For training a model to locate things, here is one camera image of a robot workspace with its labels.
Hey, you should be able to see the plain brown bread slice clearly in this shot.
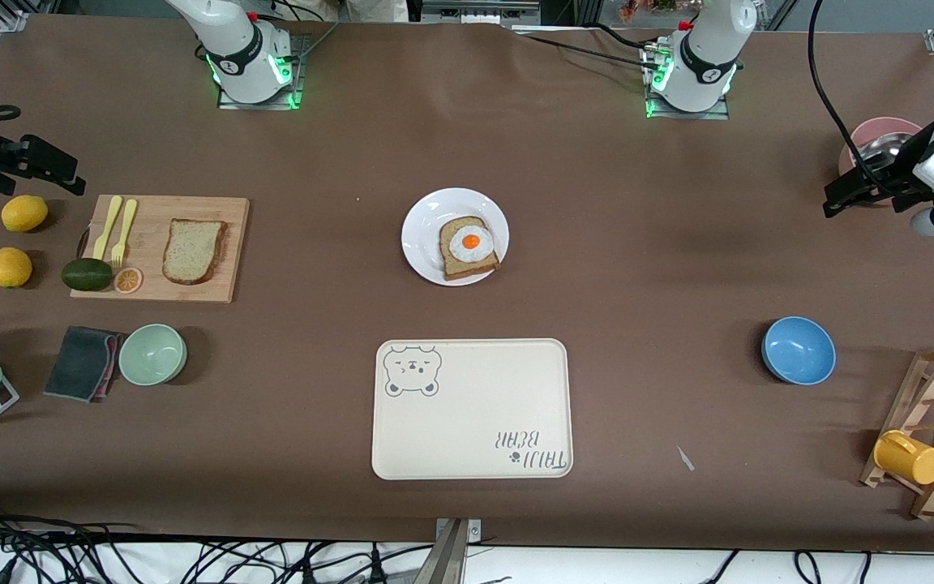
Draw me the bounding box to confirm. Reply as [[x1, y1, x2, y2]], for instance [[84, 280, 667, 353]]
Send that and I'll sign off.
[[162, 218, 228, 286]]

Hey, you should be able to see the white round plate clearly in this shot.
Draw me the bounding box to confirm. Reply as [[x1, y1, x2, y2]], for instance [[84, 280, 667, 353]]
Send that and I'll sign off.
[[401, 187, 510, 286]]

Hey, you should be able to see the metal scoop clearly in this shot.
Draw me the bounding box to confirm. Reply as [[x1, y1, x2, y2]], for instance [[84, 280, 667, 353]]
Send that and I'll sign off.
[[860, 136, 918, 171]]

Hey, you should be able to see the pink bowl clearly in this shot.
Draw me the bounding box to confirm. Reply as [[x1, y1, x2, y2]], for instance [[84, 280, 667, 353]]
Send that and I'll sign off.
[[838, 117, 924, 181]]

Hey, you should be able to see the yellow lemon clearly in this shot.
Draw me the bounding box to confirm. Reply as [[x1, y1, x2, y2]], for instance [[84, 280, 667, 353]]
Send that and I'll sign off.
[[0, 247, 33, 289], [2, 195, 49, 234]]

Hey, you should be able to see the yellow plastic knife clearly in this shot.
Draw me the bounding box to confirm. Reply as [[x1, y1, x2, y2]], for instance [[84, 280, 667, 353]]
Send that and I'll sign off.
[[92, 195, 123, 262]]

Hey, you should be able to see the yellow plastic fork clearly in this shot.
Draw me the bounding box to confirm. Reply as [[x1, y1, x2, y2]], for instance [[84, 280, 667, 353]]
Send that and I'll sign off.
[[111, 199, 139, 268]]

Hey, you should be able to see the green avocado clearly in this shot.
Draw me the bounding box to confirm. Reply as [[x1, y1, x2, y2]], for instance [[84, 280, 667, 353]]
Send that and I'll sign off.
[[61, 258, 114, 292]]

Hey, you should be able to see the bamboo cutting board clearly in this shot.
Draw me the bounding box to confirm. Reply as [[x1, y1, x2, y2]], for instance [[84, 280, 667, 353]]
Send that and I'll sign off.
[[70, 195, 251, 304]]

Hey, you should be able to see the blue bowl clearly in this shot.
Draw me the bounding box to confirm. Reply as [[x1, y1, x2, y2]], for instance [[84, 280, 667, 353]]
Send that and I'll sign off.
[[761, 316, 837, 386]]

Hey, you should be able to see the wooden peg rack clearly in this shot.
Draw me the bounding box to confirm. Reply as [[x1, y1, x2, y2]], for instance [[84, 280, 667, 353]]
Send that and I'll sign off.
[[859, 342, 934, 522]]

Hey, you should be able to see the grey pink folded cloth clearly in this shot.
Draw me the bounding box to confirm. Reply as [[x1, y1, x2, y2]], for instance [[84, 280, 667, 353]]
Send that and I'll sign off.
[[43, 325, 123, 404]]

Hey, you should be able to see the mint green bowl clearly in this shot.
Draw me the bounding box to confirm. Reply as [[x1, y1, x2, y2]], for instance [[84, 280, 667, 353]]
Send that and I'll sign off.
[[118, 324, 188, 387]]

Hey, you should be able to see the yellow mug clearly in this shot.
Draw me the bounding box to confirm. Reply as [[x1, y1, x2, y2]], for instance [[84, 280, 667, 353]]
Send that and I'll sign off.
[[873, 430, 934, 486]]

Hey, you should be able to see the person in beige trousers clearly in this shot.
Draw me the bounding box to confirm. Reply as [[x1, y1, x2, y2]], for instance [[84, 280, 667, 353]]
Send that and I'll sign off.
[[344, 0, 409, 24]]

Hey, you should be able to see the fried egg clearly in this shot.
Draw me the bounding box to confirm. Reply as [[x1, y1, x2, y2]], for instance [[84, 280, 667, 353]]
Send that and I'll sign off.
[[448, 225, 494, 263]]

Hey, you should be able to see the bread slice under egg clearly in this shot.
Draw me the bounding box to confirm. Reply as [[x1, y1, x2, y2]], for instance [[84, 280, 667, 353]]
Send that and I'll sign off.
[[439, 216, 501, 281]]

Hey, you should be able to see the cream bear print tray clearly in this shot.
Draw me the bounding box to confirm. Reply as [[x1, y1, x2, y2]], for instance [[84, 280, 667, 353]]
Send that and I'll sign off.
[[371, 338, 574, 481]]

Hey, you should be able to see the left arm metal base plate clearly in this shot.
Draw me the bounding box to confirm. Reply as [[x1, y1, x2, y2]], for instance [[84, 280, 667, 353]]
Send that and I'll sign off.
[[640, 41, 732, 122]]

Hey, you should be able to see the black base power cable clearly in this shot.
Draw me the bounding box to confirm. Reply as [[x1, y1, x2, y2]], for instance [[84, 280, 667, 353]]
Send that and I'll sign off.
[[513, 31, 656, 70]]

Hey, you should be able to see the black cable tangle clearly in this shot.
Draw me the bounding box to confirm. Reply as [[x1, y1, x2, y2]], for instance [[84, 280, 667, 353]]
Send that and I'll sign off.
[[0, 499, 435, 584]]

